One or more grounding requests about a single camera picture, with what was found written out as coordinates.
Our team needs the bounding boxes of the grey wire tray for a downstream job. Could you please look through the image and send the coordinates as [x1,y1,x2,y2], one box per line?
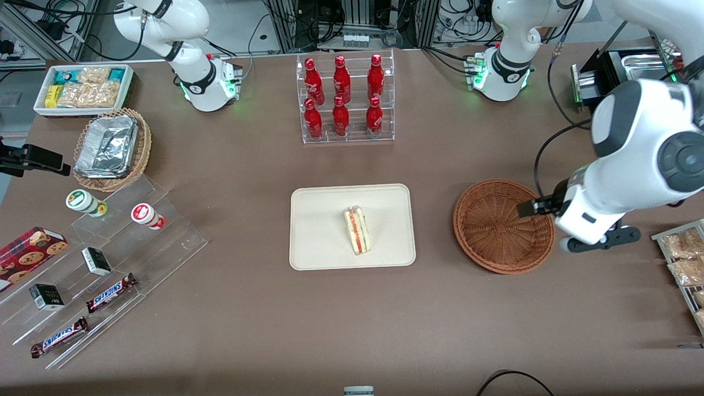
[651,218,704,337]

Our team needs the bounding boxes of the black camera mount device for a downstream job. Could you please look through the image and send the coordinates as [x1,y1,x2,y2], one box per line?
[0,137,72,178]

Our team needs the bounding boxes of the black metal food warmer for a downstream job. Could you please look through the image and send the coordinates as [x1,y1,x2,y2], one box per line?
[570,33,704,111]

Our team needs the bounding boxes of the brown wicker basket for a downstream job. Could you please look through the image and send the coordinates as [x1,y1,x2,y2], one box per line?
[453,179,556,274]

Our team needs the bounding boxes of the white plastic snack bin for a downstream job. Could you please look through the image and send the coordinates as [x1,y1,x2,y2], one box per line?
[33,64,135,119]

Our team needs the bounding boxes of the clear acrylic stepped display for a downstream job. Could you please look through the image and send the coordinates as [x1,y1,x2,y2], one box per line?
[0,175,208,370]

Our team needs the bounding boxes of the aluminium equipment rack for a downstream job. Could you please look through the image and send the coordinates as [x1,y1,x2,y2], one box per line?
[264,0,441,53]

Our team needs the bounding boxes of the silver foil tray stack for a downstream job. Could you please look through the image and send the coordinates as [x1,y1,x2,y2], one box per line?
[75,115,139,179]

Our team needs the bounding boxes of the triangular sandwich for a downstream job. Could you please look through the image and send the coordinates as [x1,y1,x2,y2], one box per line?
[344,206,372,256]

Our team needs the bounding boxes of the light wicker basket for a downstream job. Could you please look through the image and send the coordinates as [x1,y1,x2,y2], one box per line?
[73,108,152,193]

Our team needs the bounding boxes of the red cola bottle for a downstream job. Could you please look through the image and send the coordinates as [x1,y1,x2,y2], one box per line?
[333,55,351,104]
[304,98,323,140]
[366,96,383,138]
[304,58,325,106]
[367,53,385,102]
[332,96,350,137]

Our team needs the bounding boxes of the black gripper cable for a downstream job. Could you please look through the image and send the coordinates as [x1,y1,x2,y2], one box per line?
[533,124,592,201]

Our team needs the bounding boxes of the red lid white cup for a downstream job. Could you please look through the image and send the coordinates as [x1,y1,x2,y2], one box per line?
[131,203,166,230]

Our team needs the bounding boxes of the beige plastic tray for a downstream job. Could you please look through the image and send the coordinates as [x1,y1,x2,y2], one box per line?
[289,183,416,271]

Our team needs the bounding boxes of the clear acrylic bottle rack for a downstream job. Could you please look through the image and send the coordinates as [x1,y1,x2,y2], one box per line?
[296,49,395,145]

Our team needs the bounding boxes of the snickers chocolate bar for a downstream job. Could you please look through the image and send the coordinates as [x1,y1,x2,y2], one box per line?
[30,316,89,359]
[85,273,138,314]

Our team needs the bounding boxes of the red cookie box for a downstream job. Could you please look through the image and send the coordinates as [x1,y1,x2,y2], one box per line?
[0,226,69,293]

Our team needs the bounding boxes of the green lid white cup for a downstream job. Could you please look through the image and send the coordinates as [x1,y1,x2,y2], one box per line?
[65,189,108,218]

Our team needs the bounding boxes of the black floor cable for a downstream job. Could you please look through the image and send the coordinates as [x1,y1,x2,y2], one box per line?
[476,370,556,396]

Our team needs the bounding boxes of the small black box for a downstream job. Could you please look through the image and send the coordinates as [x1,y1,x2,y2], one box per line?
[81,247,113,277]
[29,284,65,311]

